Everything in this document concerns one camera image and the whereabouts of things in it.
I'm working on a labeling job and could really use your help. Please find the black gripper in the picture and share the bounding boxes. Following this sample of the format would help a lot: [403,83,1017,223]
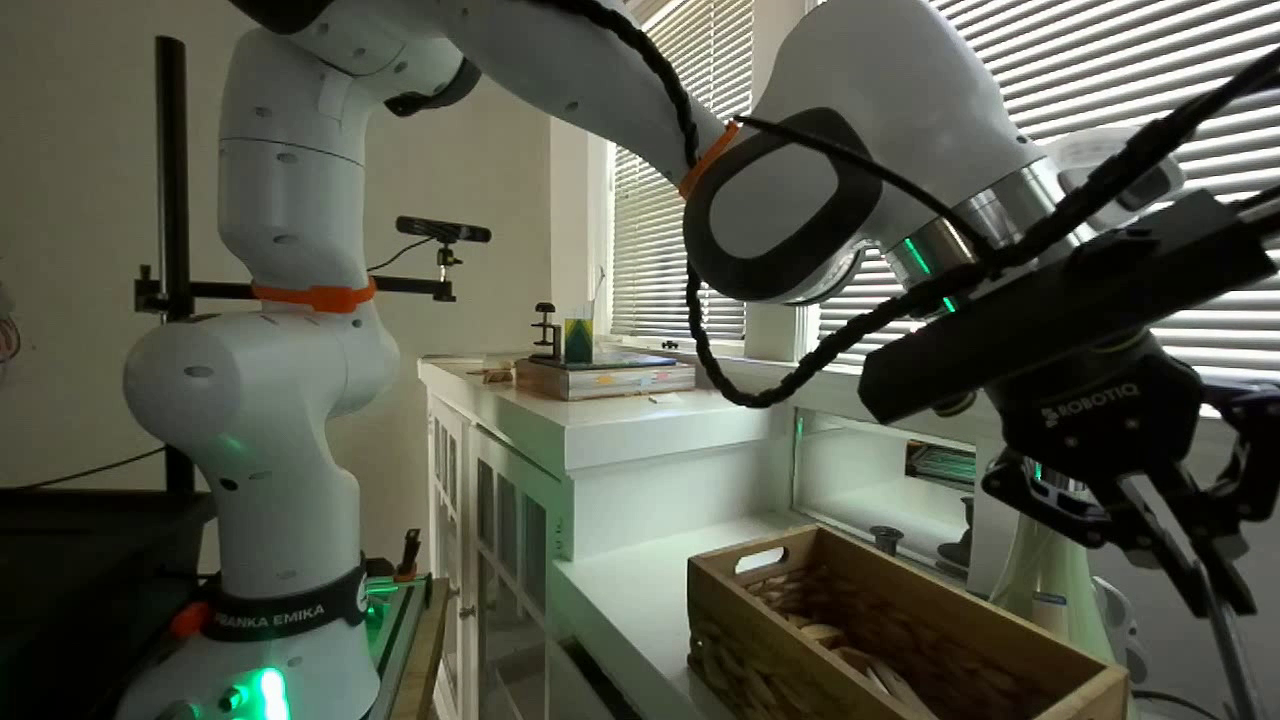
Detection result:
[982,326,1280,618]

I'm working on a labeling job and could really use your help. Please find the dark grey pen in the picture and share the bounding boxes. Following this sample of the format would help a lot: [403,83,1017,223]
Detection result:
[1197,579,1260,720]

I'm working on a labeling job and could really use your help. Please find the wooden box with woven sides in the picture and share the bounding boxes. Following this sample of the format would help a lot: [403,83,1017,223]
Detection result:
[683,519,1136,720]

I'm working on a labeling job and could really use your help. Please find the white window blinds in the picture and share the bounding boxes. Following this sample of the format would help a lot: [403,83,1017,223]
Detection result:
[610,0,1280,390]

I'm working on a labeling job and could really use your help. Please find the white cabinet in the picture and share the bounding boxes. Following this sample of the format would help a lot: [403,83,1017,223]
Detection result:
[412,352,983,720]

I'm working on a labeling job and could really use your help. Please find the stack of books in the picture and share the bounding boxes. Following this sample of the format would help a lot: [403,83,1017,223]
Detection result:
[507,348,705,403]

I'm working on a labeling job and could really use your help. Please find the green bottle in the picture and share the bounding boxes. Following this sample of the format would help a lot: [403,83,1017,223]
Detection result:
[561,316,598,367]

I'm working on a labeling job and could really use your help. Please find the black stand pole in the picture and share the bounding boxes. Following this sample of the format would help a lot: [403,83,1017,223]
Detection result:
[131,31,463,499]

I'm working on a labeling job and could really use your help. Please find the black braided cable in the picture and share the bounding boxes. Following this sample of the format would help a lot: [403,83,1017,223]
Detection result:
[558,0,1280,411]

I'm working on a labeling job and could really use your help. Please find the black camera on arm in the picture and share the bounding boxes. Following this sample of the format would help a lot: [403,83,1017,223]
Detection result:
[392,210,495,250]

